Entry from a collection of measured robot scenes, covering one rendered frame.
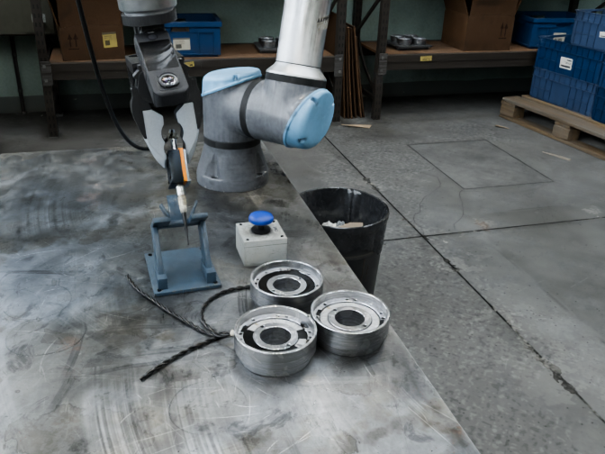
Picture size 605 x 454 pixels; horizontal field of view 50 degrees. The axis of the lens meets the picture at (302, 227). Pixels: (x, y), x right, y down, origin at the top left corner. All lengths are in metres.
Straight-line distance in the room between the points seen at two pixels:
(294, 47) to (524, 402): 1.35
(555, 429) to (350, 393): 1.33
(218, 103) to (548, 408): 1.38
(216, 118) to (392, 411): 0.72
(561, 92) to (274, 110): 3.83
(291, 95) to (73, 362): 0.61
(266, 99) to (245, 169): 0.16
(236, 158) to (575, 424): 1.31
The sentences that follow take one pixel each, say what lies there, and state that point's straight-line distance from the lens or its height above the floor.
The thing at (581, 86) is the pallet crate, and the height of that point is 0.32.
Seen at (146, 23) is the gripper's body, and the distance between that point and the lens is 0.88.
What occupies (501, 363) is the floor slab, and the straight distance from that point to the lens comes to 2.27.
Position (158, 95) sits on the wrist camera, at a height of 1.11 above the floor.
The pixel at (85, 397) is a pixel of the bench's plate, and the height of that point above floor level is 0.80.
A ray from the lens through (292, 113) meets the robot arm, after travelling 1.18.
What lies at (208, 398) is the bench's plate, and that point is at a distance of 0.79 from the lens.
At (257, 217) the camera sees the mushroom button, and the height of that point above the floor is 0.87.
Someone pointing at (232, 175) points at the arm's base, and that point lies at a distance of 1.30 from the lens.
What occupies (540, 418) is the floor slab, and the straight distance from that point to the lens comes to 2.10.
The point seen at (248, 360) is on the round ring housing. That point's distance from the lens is 0.80.
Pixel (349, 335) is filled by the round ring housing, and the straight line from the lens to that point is 0.82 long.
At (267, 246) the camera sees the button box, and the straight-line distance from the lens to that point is 1.03.
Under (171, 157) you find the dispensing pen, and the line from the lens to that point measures 0.92.
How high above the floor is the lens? 1.31
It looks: 26 degrees down
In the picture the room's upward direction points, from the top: 2 degrees clockwise
